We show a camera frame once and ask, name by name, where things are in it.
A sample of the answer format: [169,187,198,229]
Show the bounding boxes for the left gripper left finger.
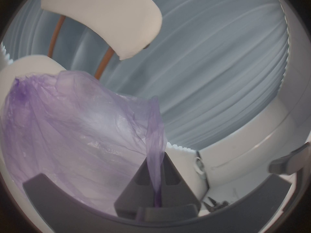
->
[114,158,156,220]

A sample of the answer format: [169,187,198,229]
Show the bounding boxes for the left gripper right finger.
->
[160,151,202,215]

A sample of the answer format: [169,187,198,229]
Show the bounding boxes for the purple plastic bag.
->
[1,70,168,221]

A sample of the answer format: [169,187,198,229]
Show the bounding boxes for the pale blue curtain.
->
[2,0,290,152]

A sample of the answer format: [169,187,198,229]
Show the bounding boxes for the cream padded wooden chair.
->
[0,0,163,181]

